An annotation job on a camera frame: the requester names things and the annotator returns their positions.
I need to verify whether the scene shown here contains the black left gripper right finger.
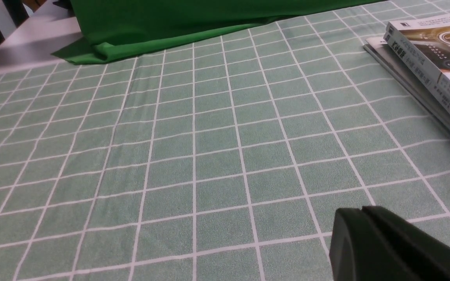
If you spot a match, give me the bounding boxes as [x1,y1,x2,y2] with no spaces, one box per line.
[361,206,450,281]

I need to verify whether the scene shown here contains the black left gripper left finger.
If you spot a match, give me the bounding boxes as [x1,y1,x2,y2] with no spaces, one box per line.
[330,208,411,281]

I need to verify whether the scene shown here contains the lower book under textbook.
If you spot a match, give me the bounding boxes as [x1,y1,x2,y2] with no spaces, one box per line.
[364,37,450,131]

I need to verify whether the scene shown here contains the green checkered tablecloth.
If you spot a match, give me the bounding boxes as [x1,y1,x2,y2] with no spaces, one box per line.
[0,0,450,281]

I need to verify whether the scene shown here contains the self-driving textbook top book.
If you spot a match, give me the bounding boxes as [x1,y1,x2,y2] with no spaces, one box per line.
[384,14,450,114]

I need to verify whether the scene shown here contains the green backdrop cloth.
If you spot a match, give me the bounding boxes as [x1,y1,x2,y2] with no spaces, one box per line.
[53,0,370,65]

